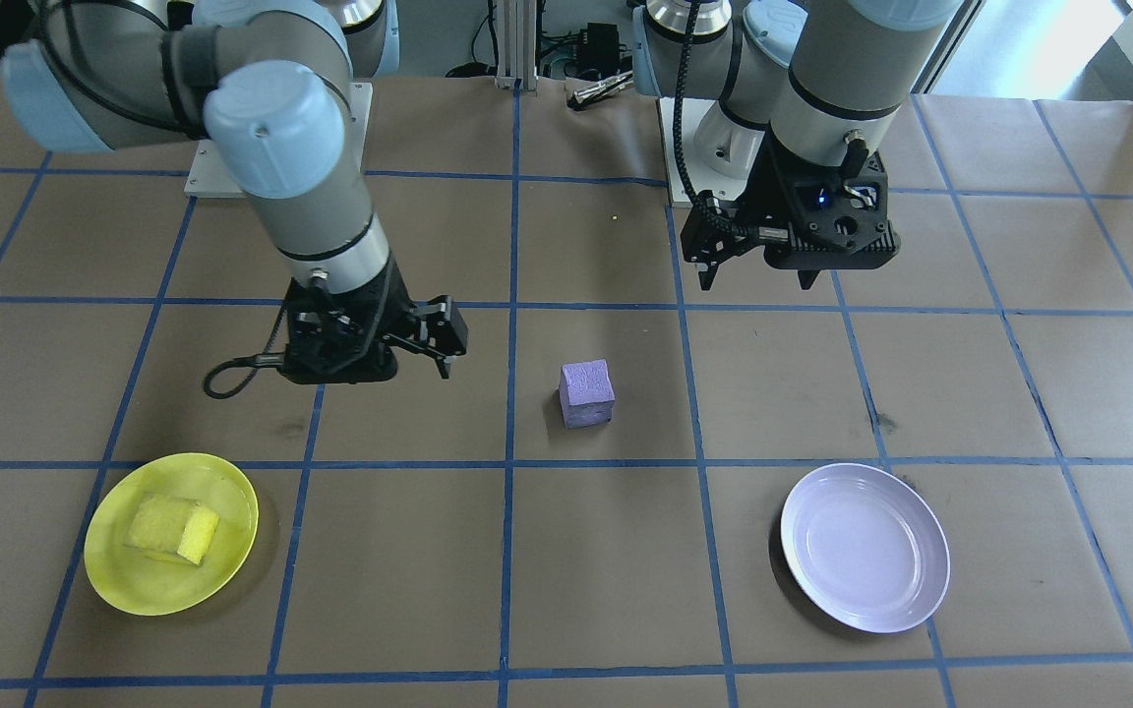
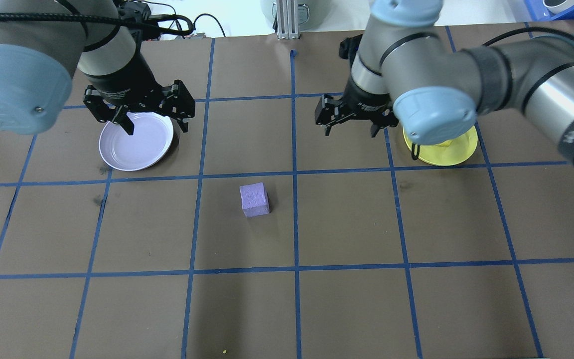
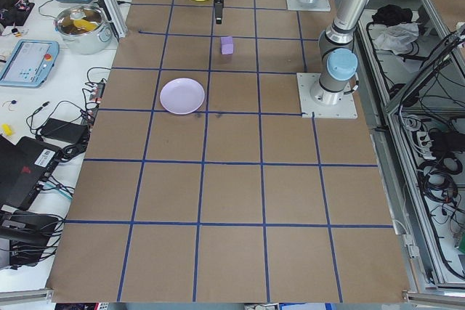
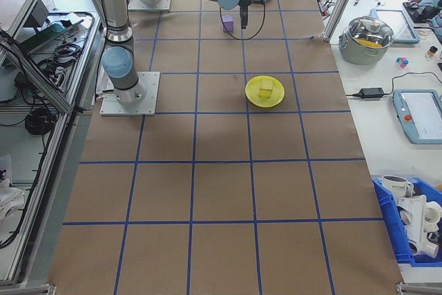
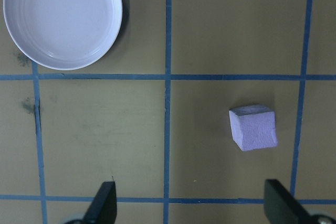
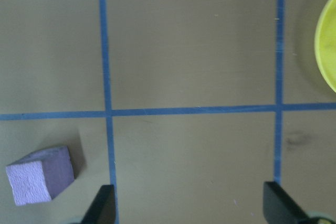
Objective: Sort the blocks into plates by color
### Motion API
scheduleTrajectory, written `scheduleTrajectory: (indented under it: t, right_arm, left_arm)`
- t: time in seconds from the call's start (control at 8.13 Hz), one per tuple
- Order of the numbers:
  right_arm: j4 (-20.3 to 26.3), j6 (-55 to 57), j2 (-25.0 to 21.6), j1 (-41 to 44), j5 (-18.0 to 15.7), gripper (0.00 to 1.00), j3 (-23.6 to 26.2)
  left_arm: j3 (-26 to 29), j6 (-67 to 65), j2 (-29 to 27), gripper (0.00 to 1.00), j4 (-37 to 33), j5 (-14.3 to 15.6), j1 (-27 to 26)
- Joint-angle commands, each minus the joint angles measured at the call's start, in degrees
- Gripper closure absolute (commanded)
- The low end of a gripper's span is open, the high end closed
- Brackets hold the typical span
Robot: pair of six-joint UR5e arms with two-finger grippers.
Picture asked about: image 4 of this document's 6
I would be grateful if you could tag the aluminium profile post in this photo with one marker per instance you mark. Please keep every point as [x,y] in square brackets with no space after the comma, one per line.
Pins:
[340,1]

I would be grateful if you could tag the purple foam block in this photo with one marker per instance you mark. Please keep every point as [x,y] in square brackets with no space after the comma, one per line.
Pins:
[228,23]

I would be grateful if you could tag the blue plastic bin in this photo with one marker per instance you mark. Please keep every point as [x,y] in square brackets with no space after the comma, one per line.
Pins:
[388,219]

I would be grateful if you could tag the black power adapter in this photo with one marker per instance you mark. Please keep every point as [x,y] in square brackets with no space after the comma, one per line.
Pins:
[371,93]

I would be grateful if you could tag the yellow plastic plate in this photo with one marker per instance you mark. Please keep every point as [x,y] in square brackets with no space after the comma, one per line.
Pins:
[253,96]

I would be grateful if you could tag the small figurine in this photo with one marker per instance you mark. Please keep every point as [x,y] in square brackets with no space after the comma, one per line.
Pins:
[431,53]

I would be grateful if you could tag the white plastic pipe fittings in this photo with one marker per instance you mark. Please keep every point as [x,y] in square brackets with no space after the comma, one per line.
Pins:
[419,220]

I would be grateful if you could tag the blue grey teach pendant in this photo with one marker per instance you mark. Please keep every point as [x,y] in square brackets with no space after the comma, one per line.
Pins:
[419,115]
[402,25]

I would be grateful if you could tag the white crumpled cloth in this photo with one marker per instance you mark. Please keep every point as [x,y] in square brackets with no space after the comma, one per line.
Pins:
[8,191]

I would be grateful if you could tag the V-shaped metal bar frame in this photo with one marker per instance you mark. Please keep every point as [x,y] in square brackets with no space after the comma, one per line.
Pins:
[52,77]

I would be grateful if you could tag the grey box in frame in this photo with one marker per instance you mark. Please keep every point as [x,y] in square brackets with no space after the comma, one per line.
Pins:
[38,11]

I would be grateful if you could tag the green flat board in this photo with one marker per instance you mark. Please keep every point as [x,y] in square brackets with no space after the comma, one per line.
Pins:
[48,37]

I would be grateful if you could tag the grey pot with glass lid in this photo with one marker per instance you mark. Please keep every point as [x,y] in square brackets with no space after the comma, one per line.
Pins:
[366,41]

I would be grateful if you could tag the blue cloth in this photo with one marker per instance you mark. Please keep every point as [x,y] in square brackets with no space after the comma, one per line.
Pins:
[431,5]

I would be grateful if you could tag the yellow foam block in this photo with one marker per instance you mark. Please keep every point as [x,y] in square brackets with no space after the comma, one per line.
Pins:
[265,88]

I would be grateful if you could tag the white printed mug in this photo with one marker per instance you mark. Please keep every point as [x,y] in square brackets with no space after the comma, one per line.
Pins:
[395,186]

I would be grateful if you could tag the colourful ball toy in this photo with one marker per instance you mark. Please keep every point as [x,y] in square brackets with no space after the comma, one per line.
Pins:
[402,62]

